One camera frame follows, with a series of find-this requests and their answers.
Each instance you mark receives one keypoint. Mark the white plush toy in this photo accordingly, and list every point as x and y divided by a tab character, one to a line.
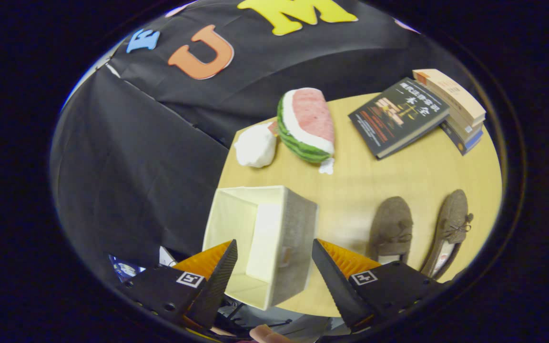
255	147

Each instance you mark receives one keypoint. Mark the black cover book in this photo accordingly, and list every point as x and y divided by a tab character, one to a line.
393	119

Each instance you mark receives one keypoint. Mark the brown knit shoe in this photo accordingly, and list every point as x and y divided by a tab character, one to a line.
391	224
451	224

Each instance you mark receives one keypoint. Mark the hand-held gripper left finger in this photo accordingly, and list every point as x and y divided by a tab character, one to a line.
215	286

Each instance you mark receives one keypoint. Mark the beige fabric storage box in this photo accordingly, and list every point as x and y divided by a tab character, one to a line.
298	238

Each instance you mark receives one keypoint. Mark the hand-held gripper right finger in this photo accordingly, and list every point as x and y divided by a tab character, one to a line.
339	288

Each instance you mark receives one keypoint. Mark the grey white book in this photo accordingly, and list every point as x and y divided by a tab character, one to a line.
470	128

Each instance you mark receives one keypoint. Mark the blue cover book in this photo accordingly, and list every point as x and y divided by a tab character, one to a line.
465	143

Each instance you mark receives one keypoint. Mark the watermelon slice plush toy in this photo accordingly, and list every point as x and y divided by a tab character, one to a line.
310	119

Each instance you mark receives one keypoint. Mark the beige cover book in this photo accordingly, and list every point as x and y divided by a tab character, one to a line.
453	93

